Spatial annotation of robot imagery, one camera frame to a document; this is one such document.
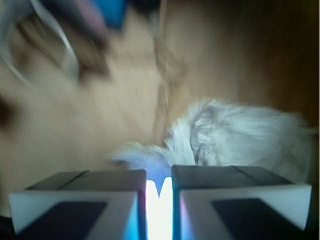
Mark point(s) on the white paper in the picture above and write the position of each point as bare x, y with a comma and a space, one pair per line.
214, 133

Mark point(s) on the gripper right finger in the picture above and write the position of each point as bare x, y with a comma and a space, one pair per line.
237, 203

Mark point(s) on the blue wooden block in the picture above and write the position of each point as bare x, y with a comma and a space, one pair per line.
113, 12

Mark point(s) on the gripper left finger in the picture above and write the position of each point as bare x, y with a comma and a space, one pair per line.
82, 205

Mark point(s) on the brown paper bag tray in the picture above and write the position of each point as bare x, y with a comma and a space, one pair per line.
53, 119

